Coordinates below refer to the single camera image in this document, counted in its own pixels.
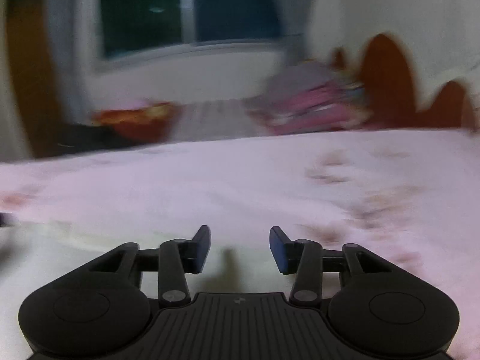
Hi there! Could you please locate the white knitted garment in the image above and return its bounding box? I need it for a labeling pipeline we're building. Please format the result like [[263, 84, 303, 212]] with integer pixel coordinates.
[[1, 213, 122, 262]]

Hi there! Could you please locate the stack of folded clothes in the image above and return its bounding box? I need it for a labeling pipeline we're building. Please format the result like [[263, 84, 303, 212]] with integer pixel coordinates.
[[244, 60, 373, 136]]

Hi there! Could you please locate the pink floral bed sheet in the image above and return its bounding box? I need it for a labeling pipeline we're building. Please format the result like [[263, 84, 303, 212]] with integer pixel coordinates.
[[1, 130, 479, 359]]

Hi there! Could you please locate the red patterned blanket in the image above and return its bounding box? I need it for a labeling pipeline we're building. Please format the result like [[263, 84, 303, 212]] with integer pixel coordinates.
[[91, 102, 182, 144]]

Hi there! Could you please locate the grey striped pillow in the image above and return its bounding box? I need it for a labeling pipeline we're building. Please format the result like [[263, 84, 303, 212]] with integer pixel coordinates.
[[170, 99, 269, 142]]

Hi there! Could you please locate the black cloth bundle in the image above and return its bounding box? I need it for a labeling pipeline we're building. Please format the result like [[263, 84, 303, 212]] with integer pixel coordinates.
[[58, 124, 135, 153]]

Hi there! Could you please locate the red heart-shaped headboard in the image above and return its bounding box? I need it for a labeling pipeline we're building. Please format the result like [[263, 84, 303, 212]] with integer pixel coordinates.
[[329, 33, 480, 132]]

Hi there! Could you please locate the grey right curtain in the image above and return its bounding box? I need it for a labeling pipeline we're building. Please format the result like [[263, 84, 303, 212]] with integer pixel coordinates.
[[276, 0, 313, 64]]

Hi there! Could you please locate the grey curtain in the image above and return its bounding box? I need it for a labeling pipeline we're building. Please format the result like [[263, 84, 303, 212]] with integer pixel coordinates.
[[44, 0, 93, 125], [276, 0, 313, 64]]

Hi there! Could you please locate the grey left curtain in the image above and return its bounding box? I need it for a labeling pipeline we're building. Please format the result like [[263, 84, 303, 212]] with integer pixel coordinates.
[[44, 0, 93, 125]]

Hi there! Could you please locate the brown wooden door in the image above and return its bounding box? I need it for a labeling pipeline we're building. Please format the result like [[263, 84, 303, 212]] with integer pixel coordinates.
[[6, 0, 64, 158]]

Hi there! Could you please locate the window with white frame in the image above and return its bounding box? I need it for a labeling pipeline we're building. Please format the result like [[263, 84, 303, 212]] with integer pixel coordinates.
[[91, 0, 286, 68]]

